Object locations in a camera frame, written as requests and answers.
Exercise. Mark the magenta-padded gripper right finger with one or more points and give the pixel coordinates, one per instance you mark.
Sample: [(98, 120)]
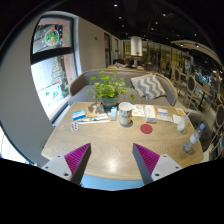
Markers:
[(146, 159)]

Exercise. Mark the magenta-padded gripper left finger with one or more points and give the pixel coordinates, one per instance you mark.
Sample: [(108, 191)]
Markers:
[(77, 159)]

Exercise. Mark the clear blue-capped water bottle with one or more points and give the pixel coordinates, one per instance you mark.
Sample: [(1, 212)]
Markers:
[(194, 136)]

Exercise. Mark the flat round red coaster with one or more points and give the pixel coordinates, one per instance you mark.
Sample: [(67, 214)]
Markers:
[(146, 128)]

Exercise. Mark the blister pack of pills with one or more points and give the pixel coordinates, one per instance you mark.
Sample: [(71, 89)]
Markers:
[(74, 126)]

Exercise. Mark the flat blue box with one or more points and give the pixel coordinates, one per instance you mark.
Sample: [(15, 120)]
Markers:
[(79, 115)]

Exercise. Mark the white orange box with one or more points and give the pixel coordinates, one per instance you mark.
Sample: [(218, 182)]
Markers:
[(150, 115)]

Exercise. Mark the white printed paper slip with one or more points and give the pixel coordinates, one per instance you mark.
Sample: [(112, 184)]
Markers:
[(165, 118)]

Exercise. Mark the white green tube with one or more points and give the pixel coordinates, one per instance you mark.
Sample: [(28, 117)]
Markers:
[(100, 117)]

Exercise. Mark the illustrated white leaflet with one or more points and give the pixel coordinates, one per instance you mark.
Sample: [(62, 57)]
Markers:
[(138, 110)]

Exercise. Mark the white printed mug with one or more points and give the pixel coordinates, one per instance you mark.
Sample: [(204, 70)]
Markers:
[(125, 114)]

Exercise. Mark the white paper napkin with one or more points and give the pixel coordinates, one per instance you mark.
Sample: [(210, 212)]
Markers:
[(176, 119)]

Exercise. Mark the clear plastic cup with straw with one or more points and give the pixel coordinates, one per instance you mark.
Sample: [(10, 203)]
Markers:
[(182, 124)]

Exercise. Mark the brown notebook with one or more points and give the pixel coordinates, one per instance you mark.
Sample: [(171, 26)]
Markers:
[(93, 110)]

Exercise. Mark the small blue white carton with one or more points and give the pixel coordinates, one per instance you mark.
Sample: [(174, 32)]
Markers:
[(113, 114)]

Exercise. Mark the yellow card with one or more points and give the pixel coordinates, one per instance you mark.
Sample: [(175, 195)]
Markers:
[(180, 111)]

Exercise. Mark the grey curved sofa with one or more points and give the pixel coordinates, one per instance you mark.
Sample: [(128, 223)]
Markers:
[(80, 95)]

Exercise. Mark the grey white chevron cushion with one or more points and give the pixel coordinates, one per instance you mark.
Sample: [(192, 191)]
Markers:
[(148, 86)]

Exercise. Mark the green potted plant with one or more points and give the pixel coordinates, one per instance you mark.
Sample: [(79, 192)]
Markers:
[(108, 87)]

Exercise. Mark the window with festive decals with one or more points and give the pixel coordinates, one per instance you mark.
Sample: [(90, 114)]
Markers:
[(53, 80)]

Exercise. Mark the group of dining chairs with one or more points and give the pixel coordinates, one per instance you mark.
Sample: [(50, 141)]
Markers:
[(191, 85)]

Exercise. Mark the person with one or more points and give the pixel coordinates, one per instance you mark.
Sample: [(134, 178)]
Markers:
[(128, 61)]

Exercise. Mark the white round pillar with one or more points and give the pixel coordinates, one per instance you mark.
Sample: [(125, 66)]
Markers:
[(136, 46)]

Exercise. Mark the group of ceiling lights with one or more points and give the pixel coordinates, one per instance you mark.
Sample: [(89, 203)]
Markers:
[(164, 15)]

